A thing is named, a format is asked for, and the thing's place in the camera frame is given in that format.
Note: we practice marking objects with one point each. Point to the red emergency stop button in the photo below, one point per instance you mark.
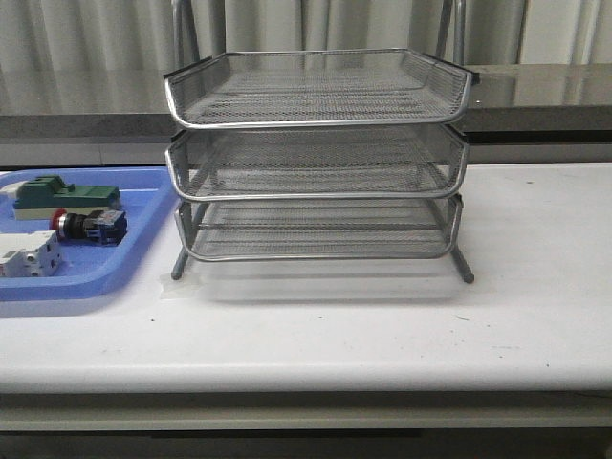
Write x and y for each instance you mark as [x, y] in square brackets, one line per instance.
[103, 227]

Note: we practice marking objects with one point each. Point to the silver mesh tray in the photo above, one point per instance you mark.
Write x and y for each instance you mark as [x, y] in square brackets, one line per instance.
[252, 90]
[257, 230]
[385, 161]

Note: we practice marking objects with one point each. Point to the white circuit breaker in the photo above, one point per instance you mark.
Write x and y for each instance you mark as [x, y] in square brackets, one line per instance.
[33, 254]

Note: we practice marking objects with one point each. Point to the green terminal block component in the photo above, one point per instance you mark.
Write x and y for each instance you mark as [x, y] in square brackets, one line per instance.
[41, 197]

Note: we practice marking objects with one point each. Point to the blue plastic tray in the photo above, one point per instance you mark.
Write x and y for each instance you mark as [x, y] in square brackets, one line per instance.
[146, 195]

